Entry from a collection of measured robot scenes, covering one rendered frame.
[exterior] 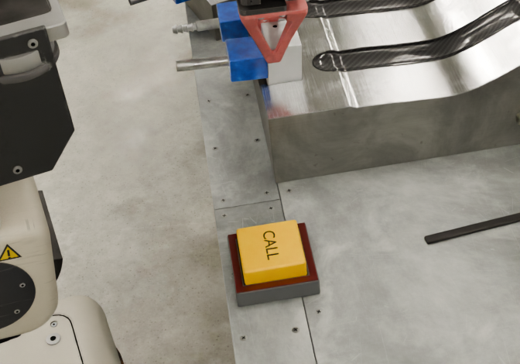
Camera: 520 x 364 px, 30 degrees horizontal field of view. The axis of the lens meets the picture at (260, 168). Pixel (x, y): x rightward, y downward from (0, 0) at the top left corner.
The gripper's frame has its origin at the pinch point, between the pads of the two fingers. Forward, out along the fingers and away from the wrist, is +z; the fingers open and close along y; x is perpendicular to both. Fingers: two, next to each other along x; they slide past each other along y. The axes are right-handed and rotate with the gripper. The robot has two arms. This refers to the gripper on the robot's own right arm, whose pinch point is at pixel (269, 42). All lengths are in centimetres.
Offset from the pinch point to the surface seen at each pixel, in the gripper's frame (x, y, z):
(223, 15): 3.9, 10.2, 2.5
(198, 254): 10, 62, 93
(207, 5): 4.9, 22.3, 8.1
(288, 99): -0.9, -5.5, 3.7
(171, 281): 16, 55, 93
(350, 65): -8.8, -0.3, 4.2
